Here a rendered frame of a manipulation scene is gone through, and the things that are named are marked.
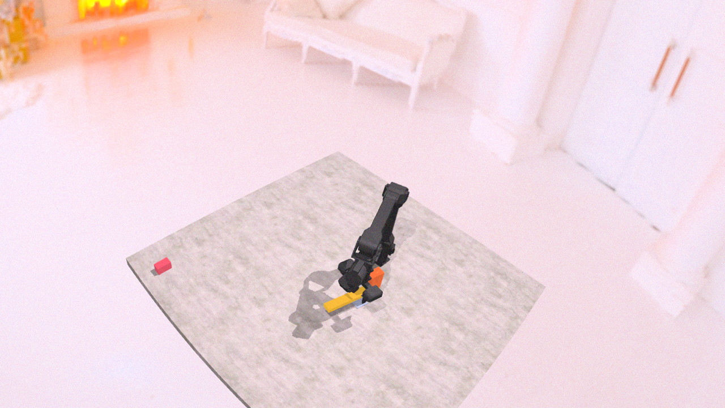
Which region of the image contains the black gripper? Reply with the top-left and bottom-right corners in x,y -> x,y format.
338,259 -> 383,304

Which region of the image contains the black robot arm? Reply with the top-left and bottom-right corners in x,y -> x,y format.
338,182 -> 410,293

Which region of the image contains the red rectangular block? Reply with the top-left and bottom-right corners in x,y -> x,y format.
154,257 -> 172,275

